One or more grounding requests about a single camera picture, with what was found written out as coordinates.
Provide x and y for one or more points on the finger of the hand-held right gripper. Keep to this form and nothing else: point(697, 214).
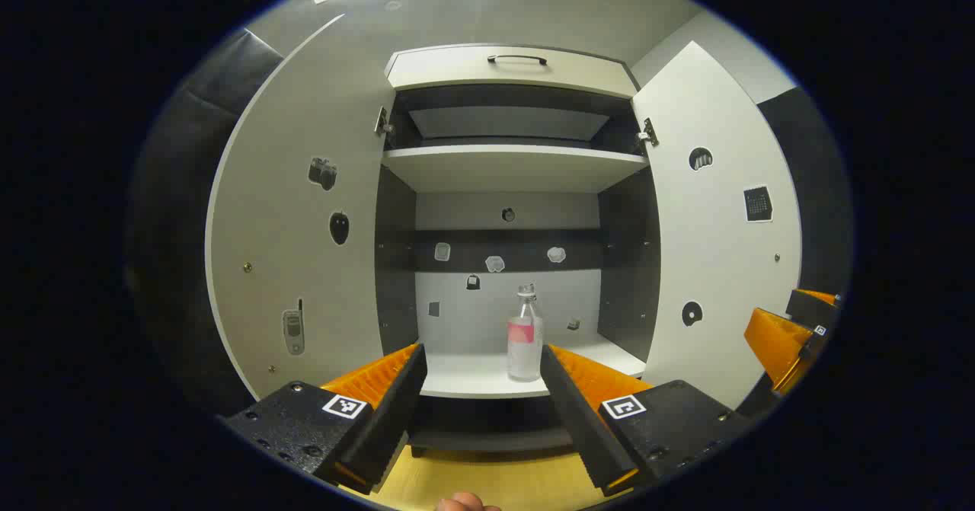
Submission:
point(811, 309)
point(773, 343)

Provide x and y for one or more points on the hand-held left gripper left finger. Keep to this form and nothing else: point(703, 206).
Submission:
point(388, 419)

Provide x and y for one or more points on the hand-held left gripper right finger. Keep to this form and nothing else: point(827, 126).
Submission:
point(583, 427)

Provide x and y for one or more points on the clear bottle with pink label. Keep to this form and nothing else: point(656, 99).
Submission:
point(524, 359)

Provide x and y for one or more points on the white cabinet door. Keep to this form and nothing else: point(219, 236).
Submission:
point(305, 115)
point(716, 267)

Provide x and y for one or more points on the metal door hinge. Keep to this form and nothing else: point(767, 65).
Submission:
point(647, 134)
point(383, 124)

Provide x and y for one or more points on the white cabinet drawer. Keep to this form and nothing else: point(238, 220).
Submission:
point(457, 69)

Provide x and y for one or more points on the black backdrop cloth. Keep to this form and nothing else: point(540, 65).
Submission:
point(198, 191)

